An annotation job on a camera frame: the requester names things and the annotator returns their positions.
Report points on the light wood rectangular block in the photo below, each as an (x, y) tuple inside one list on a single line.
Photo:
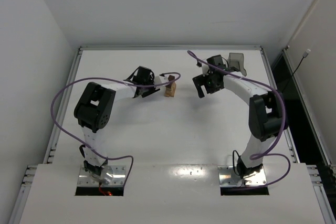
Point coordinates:
[(170, 88)]

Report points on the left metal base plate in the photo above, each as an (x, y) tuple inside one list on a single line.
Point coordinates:
[(111, 176)]

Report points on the dark half-round wood block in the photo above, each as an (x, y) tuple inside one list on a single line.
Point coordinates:
[(171, 78)]

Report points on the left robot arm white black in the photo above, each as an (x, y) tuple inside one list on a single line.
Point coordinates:
[(93, 112)]

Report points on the black wall cable white plug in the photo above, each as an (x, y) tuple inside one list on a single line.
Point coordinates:
[(304, 56)]

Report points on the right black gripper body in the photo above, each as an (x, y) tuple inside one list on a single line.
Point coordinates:
[(198, 83)]

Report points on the plain light wood plank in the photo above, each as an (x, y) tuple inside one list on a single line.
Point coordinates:
[(173, 91)]

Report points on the printed light wood plank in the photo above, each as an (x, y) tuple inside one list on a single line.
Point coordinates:
[(168, 94)]

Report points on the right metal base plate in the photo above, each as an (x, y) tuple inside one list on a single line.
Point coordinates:
[(228, 178)]

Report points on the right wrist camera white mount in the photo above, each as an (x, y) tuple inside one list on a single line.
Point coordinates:
[(205, 69)]

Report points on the metal base plate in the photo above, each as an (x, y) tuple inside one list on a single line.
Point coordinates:
[(228, 178), (111, 176)]

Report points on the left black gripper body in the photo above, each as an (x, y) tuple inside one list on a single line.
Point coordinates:
[(151, 91)]

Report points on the smoky transparent plastic bin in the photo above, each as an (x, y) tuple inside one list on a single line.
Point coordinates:
[(236, 60)]

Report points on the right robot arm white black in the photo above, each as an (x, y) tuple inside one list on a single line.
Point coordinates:
[(267, 117)]

